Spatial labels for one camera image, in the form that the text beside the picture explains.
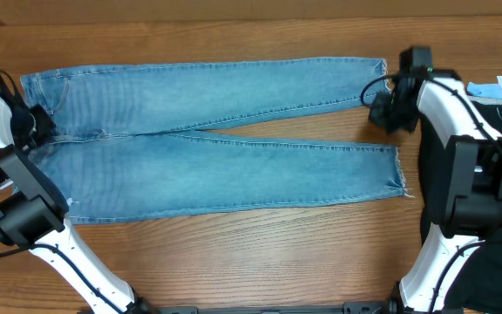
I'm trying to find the light blue denim jeans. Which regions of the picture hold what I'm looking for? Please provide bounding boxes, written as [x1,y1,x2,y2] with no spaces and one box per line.
[21,57,406,224]

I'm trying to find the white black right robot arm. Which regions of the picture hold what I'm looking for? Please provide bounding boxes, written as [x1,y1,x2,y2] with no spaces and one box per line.
[370,66,502,313]

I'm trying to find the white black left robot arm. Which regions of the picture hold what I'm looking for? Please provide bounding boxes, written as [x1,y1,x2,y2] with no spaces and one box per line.
[0,70,156,314]

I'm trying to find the light blue cloth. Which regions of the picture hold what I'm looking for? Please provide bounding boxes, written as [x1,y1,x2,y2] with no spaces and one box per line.
[465,75,502,100]

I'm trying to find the black garment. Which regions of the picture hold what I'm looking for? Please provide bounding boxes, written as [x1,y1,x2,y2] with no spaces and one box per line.
[419,119,502,313]

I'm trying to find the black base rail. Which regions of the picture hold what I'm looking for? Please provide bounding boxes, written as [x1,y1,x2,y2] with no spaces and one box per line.
[156,301,399,314]

